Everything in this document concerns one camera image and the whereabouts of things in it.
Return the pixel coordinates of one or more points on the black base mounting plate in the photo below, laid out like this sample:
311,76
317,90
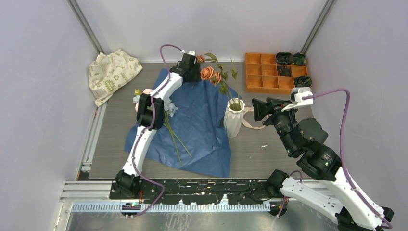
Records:
197,191

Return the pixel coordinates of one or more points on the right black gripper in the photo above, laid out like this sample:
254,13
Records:
261,107

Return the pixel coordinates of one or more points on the dark rolled fabric bottom-right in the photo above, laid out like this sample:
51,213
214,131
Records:
302,81

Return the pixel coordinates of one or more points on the pink rose stem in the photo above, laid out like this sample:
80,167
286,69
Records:
138,93

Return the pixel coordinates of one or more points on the white ribbed vase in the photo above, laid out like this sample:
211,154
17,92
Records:
233,117

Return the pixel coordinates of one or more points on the dark rolled fabric top-right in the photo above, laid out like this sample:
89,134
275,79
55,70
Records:
299,59

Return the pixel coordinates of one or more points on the dark fabric piece middle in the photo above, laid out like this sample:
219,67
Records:
284,70

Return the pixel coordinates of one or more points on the dark rolled fabric top-left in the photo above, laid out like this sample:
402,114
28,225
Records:
284,58

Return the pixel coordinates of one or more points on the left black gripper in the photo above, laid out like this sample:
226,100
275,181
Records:
197,77

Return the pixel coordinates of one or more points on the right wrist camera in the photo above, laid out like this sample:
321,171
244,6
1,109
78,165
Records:
300,97

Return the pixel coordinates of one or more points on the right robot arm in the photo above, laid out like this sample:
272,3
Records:
347,206

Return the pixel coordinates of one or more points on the orange compartment tray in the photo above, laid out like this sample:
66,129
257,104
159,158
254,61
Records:
261,75

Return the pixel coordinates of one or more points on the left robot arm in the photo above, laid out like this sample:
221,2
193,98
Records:
150,118

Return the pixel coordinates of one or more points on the beige printed ribbon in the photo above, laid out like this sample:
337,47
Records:
250,125

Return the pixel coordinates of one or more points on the light blue flower stem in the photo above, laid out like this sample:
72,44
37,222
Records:
170,110

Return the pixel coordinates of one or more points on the cream patterned cloth bag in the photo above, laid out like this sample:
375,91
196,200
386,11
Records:
110,72

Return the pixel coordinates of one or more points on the orange rose stem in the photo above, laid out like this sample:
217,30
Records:
219,78

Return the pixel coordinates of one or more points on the single small orange rose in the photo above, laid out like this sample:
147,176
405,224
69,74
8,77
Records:
200,58

